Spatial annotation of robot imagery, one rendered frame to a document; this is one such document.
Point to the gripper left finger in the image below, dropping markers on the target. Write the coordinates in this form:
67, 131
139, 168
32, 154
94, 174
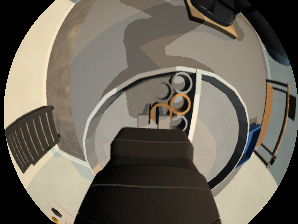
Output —
143, 119

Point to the blue plastic crate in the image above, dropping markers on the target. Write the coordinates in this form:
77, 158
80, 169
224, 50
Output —
251, 143

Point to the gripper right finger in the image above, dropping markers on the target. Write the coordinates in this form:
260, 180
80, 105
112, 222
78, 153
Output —
162, 120

